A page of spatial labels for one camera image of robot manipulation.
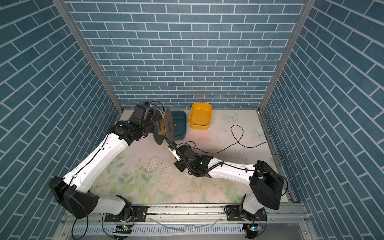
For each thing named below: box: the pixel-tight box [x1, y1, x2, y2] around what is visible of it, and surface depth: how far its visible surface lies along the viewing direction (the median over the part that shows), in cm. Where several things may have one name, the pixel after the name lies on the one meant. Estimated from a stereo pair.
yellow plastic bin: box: [188, 102, 213, 130], surface depth 118 cm
